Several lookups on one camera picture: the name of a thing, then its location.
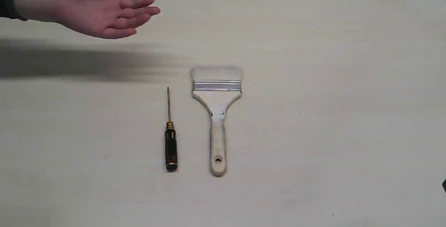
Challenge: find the black gold screwdriver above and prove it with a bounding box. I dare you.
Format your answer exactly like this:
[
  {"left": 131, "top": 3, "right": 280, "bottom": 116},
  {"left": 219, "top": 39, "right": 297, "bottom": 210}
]
[{"left": 164, "top": 87, "right": 178, "bottom": 172}]

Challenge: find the open human hand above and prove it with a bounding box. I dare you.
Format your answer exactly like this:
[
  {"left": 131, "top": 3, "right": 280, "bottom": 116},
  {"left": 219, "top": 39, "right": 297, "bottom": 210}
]
[{"left": 55, "top": 0, "right": 161, "bottom": 39}]

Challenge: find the wide wooden paint brush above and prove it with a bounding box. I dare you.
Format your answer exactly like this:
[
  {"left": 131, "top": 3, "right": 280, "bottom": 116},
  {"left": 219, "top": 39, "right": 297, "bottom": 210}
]
[{"left": 191, "top": 66, "right": 243, "bottom": 177}]

